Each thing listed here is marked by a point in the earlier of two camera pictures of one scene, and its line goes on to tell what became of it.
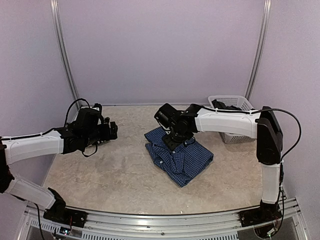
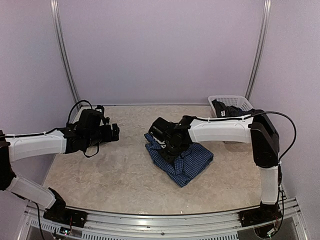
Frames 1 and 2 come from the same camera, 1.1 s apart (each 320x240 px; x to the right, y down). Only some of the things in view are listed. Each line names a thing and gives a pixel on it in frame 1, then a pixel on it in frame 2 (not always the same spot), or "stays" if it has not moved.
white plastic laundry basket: x=239 y=101 stays
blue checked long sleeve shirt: x=180 y=165 stays
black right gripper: x=171 y=145 to x=169 y=158
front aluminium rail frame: x=100 y=225 stays
